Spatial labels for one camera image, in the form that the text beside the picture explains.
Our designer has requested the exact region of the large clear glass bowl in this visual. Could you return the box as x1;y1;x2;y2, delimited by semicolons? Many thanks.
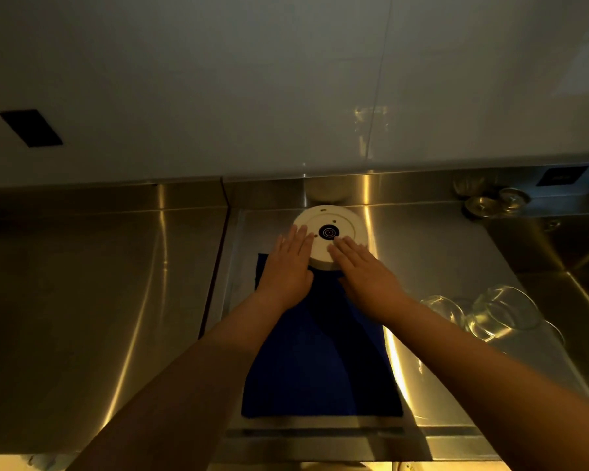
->
465;285;566;347

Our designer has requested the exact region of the small clear glass cup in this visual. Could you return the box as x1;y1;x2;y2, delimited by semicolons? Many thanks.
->
419;295;467;330

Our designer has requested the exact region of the white round kettle base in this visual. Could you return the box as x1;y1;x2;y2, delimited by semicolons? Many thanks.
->
293;205;370;270

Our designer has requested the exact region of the blue cloth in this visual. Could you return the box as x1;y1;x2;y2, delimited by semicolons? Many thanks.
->
241;252;404;419

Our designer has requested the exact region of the person's right forearm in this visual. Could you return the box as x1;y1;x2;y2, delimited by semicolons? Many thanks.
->
383;295;589;471

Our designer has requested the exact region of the black wall socket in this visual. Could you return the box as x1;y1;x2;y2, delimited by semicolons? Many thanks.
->
0;109;64;148
535;166;589;188

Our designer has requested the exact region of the person's left forearm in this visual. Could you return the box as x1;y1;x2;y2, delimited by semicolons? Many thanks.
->
66;290;286;471

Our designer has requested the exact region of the steel faucet base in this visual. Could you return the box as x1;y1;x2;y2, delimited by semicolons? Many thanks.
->
464;195;502;219

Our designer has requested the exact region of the person's left hand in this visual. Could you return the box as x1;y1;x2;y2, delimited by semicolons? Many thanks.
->
254;224;316;312

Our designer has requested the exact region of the person's right hand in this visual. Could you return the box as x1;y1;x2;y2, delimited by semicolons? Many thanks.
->
327;235;414;325

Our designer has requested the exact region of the stainless steel sink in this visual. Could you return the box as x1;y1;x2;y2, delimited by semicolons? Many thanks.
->
485;211;589;404

